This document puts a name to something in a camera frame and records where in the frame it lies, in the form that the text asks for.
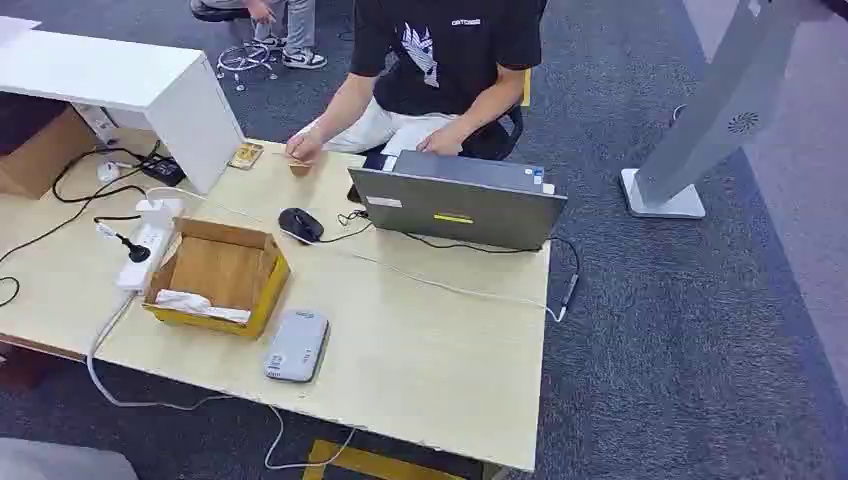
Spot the person's left hand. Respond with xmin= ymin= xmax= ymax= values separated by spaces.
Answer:
xmin=415 ymin=125 xmax=465 ymax=158

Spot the person's right hand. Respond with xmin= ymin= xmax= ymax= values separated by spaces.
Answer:
xmin=285 ymin=127 xmax=326 ymax=165

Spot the black phone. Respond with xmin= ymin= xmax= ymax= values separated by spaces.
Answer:
xmin=361 ymin=152 xmax=400 ymax=174

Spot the grey laptop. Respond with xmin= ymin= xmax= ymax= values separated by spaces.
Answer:
xmin=347 ymin=149 xmax=569 ymax=253

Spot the person in black shirt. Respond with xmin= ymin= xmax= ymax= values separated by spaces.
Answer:
xmin=286 ymin=0 xmax=550 ymax=165

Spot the black computer mouse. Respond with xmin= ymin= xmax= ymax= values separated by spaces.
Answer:
xmin=277 ymin=207 xmax=326 ymax=245

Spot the chrome base stool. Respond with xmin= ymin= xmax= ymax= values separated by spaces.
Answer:
xmin=190 ymin=0 xmax=280 ymax=93

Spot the person in grey trousers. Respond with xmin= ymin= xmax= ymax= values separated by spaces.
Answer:
xmin=198 ymin=0 xmax=329 ymax=71

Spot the black power adapter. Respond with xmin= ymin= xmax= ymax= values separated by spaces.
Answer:
xmin=140 ymin=155 xmax=187 ymax=188

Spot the wooden box with yellow rim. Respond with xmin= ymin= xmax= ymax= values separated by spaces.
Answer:
xmin=141 ymin=217 xmax=292 ymax=340

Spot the white desk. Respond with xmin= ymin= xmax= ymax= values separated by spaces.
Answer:
xmin=0 ymin=26 xmax=246 ymax=195

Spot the white cloth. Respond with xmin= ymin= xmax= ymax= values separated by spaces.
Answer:
xmin=154 ymin=288 xmax=254 ymax=325

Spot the grey card reader device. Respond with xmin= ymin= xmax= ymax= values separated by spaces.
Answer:
xmin=263 ymin=309 xmax=331 ymax=385

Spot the white power strip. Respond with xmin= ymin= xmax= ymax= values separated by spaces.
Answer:
xmin=115 ymin=198 xmax=185 ymax=295

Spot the white printed box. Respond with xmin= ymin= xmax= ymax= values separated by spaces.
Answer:
xmin=72 ymin=102 xmax=122 ymax=145

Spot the brown cardboard box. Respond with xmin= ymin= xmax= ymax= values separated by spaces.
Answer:
xmin=0 ymin=105 xmax=101 ymax=200

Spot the grey kiosk stand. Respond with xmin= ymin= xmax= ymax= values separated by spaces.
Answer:
xmin=619 ymin=0 xmax=826 ymax=221

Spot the white paper sheet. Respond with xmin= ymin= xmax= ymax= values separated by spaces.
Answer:
xmin=0 ymin=15 xmax=42 ymax=49

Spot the yellow floor tape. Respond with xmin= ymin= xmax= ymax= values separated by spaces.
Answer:
xmin=302 ymin=439 xmax=468 ymax=480

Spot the thin white cable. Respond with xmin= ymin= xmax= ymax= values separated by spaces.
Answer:
xmin=144 ymin=186 xmax=568 ymax=325

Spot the black cable with dongle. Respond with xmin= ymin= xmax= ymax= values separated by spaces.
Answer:
xmin=335 ymin=209 xmax=582 ymax=313

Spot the black plug with cable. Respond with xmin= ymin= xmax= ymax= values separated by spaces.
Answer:
xmin=92 ymin=215 xmax=152 ymax=264

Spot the thin black cable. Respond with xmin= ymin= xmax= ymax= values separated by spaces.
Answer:
xmin=0 ymin=140 xmax=164 ymax=309

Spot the white power strip cable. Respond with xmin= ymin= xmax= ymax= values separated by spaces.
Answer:
xmin=84 ymin=294 xmax=357 ymax=472

